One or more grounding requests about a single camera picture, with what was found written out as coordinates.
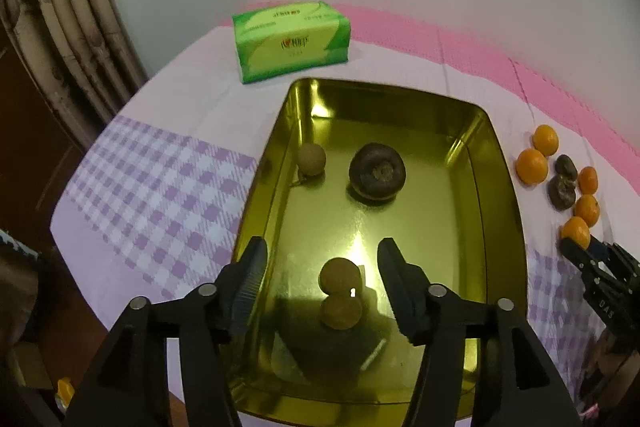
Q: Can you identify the beige patterned curtain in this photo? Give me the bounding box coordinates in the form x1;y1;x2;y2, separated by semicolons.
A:
0;0;148;138

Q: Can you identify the green tissue pack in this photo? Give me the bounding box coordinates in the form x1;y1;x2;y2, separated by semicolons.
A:
231;1;352;86

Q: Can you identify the red tin with gold inside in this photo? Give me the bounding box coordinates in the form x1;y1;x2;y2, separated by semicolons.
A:
227;78;530;420

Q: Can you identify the brown longan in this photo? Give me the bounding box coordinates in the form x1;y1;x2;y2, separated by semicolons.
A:
319;257;362;296
296;143;327;178

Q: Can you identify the yellow plastic object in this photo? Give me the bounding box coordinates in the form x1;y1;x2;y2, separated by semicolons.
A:
56;377;76;410

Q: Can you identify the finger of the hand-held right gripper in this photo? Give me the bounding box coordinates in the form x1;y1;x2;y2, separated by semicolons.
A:
559;238;626;323
590;241;640;293

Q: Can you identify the dark brown mangosteen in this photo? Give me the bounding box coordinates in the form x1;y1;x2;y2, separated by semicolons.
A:
348;143;407;204
547;176;578;209
555;154;578;178

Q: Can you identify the purple checked tablecloth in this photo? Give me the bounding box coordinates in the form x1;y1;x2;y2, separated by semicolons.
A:
49;24;640;427

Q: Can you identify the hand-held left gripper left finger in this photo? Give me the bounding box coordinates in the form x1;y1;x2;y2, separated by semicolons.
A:
62;236;271;427

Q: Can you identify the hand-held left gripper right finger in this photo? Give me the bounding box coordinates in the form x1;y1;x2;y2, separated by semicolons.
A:
376;237;583;427

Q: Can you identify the orange mandarin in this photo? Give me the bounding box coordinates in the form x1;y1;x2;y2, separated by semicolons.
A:
573;195;601;228
560;216;592;250
577;166;599;196
532;124;559;156
515;149;549;184

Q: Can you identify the brown wooden door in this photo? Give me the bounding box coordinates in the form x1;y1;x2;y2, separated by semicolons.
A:
0;27;96;258

